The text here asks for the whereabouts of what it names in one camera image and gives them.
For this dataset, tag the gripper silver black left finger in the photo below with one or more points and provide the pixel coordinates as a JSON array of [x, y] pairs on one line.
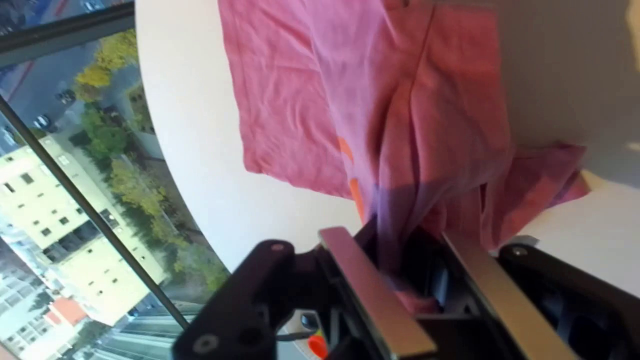
[[373, 301]]

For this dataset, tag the gripper silver black right finger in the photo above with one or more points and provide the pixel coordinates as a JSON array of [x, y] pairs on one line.
[[572, 313]]

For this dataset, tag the pink t-shirt orange print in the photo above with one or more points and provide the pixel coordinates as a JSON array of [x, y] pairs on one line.
[[300, 101]]

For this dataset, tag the beige building outside window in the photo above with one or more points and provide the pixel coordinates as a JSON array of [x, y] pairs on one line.
[[86, 267]]

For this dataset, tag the black window frame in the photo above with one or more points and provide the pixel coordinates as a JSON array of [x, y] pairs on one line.
[[66, 32]]

